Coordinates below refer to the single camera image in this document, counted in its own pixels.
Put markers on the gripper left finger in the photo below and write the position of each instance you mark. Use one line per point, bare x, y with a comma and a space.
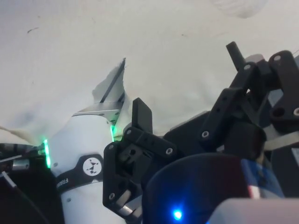
140, 116

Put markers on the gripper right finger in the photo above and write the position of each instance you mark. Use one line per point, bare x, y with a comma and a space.
230, 105

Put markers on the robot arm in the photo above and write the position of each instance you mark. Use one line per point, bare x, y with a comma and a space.
79, 140

